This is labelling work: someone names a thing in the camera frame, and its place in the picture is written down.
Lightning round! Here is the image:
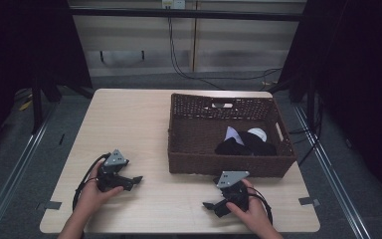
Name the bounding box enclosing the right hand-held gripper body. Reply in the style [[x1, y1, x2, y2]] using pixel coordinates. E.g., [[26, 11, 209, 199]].
[[212, 170, 252, 213]]

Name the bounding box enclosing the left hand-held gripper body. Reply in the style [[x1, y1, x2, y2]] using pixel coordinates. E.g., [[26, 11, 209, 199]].
[[95, 148, 130, 193]]

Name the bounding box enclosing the person's right hand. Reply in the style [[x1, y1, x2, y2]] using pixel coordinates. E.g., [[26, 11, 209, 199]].
[[225, 178, 274, 235]]

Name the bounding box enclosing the person's left hand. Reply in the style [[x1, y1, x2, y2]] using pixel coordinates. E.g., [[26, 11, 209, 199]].
[[76, 161, 125, 218]]

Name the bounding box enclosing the black cloth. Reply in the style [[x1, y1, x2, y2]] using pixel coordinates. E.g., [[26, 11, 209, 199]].
[[214, 130, 279, 157]]

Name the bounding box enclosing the pale lavender cloth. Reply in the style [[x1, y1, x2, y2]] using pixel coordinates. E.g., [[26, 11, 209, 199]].
[[223, 125, 246, 146]]

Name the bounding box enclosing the brown woven basket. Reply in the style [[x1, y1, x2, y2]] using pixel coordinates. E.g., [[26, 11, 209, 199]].
[[167, 92, 298, 179]]

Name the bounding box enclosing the white round cap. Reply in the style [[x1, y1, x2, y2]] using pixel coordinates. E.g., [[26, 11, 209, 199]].
[[247, 127, 269, 142]]

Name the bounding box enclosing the grey tape mark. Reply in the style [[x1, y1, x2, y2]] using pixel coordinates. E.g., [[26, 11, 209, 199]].
[[297, 196, 321, 207], [35, 200, 63, 211]]

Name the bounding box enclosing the black metal stand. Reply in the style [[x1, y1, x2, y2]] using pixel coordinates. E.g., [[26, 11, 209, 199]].
[[30, 78, 63, 135]]

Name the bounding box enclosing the yellow strip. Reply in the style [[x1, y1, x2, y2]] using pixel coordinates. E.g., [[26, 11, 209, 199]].
[[18, 99, 34, 113]]

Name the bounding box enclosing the dark curtain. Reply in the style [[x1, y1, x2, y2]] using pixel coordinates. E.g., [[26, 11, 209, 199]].
[[0, 0, 94, 160], [277, 0, 382, 208]]

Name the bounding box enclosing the black horizontal bar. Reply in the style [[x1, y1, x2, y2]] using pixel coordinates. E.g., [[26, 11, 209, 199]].
[[69, 7, 303, 23]]

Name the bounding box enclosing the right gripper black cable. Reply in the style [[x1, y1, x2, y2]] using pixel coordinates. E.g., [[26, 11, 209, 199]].
[[247, 185, 275, 226]]

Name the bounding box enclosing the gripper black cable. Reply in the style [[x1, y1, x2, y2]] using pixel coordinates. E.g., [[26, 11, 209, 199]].
[[247, 185, 275, 226], [72, 151, 112, 212]]

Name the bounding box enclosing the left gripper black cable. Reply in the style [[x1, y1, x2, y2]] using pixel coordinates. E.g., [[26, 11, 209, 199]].
[[72, 151, 112, 212]]

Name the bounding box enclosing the black floor cable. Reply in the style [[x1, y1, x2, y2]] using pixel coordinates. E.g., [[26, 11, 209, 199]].
[[287, 96, 324, 167]]

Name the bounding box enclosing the metal floor rail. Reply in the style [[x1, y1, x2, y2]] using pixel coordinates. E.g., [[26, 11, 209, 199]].
[[292, 105, 376, 239], [0, 103, 61, 239]]

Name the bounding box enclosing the black wall cable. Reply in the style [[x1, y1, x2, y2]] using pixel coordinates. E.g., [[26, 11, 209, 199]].
[[166, 16, 284, 92]]

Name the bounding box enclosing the white wall socket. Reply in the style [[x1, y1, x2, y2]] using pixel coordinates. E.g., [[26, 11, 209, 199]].
[[161, 0, 187, 10]]

